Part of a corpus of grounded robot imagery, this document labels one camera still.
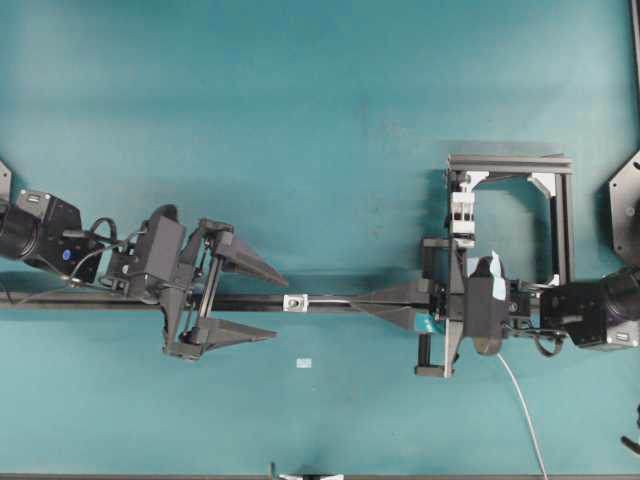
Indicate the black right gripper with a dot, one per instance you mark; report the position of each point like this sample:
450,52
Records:
443,288

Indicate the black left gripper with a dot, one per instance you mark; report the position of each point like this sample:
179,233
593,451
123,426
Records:
186,300

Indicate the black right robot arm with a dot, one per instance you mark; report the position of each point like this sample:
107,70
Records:
600,314

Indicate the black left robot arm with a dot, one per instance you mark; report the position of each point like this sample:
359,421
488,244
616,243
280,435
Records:
46,233

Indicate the small white tape square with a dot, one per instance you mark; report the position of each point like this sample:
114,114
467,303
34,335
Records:
304,363

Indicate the long black aluminium rail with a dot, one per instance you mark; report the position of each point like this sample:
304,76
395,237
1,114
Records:
93,300

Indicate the metal fitting on rail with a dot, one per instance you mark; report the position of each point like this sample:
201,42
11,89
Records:
295,303

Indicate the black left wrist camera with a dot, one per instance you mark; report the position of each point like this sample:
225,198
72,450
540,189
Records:
156,251

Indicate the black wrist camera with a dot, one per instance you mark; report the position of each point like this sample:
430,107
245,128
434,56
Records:
156,251
486,304

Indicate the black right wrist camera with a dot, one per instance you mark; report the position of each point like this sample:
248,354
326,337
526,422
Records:
486,304

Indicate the white wire clamp block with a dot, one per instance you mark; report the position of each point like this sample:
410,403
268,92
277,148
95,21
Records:
462,220

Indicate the white bracket at bottom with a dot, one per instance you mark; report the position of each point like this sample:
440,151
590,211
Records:
309,477

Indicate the black aluminium frame stand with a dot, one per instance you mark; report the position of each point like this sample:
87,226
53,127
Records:
550,174

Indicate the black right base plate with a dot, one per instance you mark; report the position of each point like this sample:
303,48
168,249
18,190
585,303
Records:
624,207

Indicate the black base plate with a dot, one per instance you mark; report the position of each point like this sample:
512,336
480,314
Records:
624,207
5,183

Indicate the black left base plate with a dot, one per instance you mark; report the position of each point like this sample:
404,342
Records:
5,183

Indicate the black rail at bottom edge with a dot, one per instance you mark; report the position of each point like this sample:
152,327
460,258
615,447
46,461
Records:
347,476

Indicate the black vertical post top right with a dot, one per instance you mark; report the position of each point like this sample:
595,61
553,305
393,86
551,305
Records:
634,22

